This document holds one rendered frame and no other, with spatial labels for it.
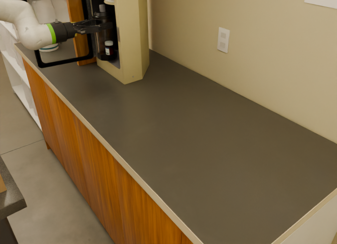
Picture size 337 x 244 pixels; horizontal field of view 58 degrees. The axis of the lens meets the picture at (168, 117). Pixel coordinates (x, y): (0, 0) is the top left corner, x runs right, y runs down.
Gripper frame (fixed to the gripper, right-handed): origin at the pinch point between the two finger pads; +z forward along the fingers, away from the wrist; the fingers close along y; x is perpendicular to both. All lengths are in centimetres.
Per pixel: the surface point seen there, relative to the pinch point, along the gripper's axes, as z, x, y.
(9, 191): -66, 28, -58
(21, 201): -64, 29, -64
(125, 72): 1.4, 21.3, -15.9
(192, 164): -12, 29, -84
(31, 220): -61, 121, 18
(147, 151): -21, 29, -68
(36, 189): -49, 121, 44
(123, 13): 2.8, -7.4, -16.2
